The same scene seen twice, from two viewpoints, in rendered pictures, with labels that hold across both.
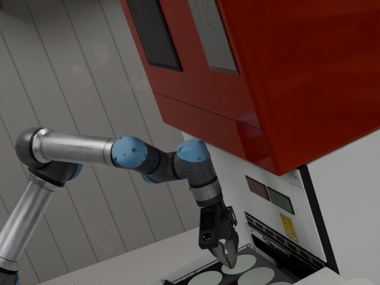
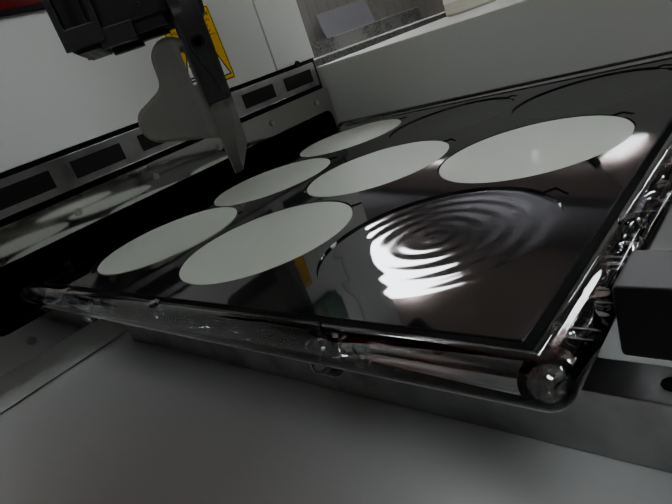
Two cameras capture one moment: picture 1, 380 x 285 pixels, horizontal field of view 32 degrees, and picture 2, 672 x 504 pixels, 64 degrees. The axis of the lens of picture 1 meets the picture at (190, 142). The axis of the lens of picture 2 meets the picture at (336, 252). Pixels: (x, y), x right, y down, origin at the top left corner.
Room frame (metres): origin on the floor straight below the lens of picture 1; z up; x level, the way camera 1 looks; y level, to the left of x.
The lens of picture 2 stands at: (1.74, 0.36, 0.98)
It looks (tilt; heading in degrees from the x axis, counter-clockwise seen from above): 20 degrees down; 242
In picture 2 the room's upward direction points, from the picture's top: 20 degrees counter-clockwise
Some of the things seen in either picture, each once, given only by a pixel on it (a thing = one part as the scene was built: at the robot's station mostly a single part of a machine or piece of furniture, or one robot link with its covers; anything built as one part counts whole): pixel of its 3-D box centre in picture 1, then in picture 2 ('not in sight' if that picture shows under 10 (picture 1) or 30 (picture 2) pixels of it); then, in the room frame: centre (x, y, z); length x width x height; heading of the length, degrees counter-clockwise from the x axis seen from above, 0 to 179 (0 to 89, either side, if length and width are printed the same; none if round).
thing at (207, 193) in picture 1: (205, 189); not in sight; (1.62, 0.00, 1.16); 0.08 x 0.08 x 0.05
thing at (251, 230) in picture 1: (286, 260); (191, 201); (1.61, -0.14, 0.89); 0.44 x 0.02 x 0.10; 16
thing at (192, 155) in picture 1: (195, 162); not in sight; (1.63, 0.00, 1.24); 0.09 x 0.08 x 0.11; 59
